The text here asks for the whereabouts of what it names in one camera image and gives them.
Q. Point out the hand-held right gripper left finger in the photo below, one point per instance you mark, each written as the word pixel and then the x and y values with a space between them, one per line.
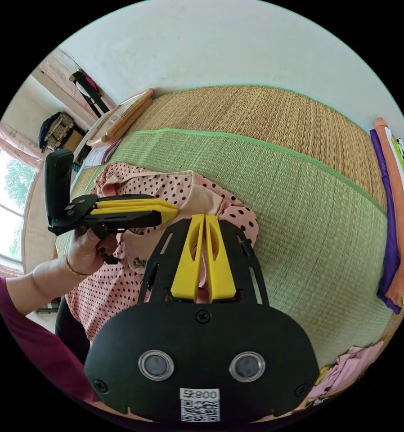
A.
pixel 188 266

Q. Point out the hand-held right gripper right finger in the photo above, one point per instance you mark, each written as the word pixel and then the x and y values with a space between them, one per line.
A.
pixel 224 270

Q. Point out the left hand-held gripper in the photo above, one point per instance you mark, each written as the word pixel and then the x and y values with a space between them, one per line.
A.
pixel 127 222

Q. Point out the pink black dotted t-shirt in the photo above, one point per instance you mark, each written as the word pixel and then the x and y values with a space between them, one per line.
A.
pixel 112 290

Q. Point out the person's left forearm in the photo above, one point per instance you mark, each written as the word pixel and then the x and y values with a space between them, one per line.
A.
pixel 46 280

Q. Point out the person's left hand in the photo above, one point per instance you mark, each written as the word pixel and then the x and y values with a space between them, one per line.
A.
pixel 85 251

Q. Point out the bed with woven mat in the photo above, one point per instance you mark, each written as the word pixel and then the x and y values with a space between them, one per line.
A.
pixel 296 216

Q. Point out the cupboard with bags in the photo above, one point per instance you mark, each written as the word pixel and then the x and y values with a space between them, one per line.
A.
pixel 58 133

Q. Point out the window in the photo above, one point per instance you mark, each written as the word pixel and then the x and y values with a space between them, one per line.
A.
pixel 6 199

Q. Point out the pink curtain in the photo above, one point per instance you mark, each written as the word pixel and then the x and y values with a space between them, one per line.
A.
pixel 18 143

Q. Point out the pile of clothes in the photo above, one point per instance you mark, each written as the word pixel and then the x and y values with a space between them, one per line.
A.
pixel 348 373
pixel 396 216

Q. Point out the person's body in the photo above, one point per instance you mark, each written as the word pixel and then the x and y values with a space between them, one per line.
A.
pixel 36 347

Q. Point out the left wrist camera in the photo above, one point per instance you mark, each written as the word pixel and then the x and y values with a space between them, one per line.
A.
pixel 57 182

